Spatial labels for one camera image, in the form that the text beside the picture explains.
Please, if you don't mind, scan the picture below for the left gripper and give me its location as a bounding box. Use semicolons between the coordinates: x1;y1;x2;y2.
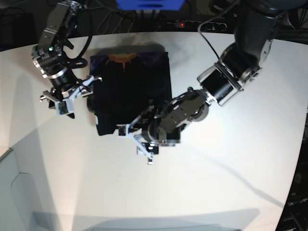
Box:
127;118;181;165

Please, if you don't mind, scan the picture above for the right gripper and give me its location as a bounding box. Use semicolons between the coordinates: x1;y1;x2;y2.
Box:
39;69;103;113

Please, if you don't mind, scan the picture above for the black T-shirt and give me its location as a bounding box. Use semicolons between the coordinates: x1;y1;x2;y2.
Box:
90;51;172;136

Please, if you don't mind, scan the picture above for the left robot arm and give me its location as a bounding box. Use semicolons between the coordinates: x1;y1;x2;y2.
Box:
125;0;285;164

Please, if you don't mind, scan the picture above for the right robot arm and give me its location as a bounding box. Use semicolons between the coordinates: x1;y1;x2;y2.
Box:
31;0;102;118

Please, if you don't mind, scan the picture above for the blue plastic box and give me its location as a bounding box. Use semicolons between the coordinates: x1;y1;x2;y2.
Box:
115;0;185;11

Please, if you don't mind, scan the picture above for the black power strip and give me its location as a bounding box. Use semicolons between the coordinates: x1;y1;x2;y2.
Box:
166;20;228;31

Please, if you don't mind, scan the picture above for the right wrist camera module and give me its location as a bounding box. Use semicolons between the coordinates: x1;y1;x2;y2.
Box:
54;101;74;116

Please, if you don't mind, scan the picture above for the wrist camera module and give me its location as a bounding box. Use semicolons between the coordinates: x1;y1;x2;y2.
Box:
117;124;130;137
54;101;74;116

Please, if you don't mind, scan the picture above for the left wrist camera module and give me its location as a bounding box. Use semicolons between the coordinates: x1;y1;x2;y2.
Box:
117;124;130;137

